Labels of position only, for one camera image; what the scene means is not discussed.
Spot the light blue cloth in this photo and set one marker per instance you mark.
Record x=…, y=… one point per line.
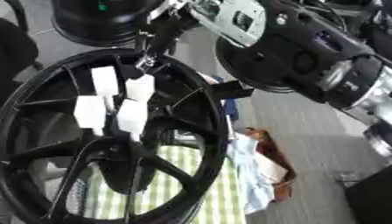
x=250, y=175

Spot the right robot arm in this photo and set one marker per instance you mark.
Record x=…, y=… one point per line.
x=306, y=43

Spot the black round drum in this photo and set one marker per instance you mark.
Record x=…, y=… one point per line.
x=92, y=23

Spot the black chair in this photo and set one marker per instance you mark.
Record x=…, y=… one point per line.
x=15, y=55

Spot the black spoked wheel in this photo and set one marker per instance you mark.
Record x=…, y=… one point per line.
x=201, y=180

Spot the white pin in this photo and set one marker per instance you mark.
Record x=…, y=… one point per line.
x=132, y=116
x=140, y=87
x=89, y=112
x=104, y=81

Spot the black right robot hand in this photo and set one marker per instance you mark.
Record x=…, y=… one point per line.
x=166, y=32

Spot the black round tyre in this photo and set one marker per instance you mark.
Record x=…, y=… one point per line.
x=245, y=70

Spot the black wheel stand bracket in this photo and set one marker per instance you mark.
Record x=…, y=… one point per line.
x=229, y=89

